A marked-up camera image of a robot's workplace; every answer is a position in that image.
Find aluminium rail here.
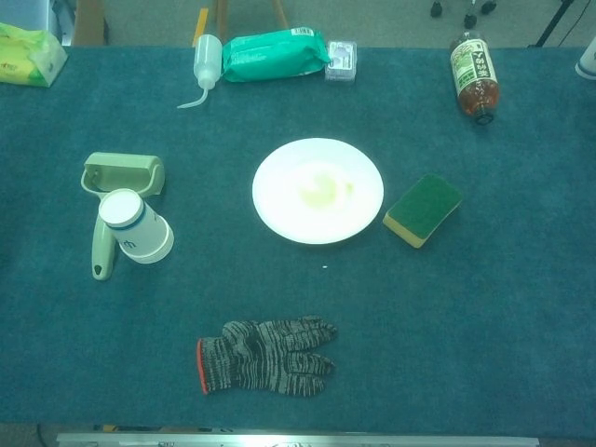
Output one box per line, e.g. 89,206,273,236
56,431,540,447

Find black tripod leg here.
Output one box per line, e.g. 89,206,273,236
528,0,578,48

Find black wheeled chair base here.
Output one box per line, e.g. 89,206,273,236
430,0,497,28

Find pale green lint roller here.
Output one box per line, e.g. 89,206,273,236
80,152,167,281

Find brown cardboard box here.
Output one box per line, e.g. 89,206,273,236
74,0,111,47

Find teal table cloth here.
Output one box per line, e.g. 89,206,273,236
0,45,596,426

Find white cup blue stripe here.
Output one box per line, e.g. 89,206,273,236
575,35,596,80

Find clear squeeze wash bottle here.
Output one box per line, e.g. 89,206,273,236
176,34,224,110

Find brown tea bottle green label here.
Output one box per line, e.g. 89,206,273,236
449,30,502,126

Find green yellow sponge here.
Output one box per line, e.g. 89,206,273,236
382,173,465,250

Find white round plate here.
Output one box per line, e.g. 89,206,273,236
251,136,386,244

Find small clear plastic box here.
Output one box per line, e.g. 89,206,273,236
324,39,359,85

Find white paper cup blue band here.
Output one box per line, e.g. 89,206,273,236
98,188,175,265

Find green wet wipes pack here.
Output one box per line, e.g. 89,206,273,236
221,27,332,84

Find grey black knit glove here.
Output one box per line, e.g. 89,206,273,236
196,316,339,396

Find yellow green tissue pack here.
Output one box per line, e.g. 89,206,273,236
0,21,69,89

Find wooden easel legs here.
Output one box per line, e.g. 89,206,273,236
211,0,290,43

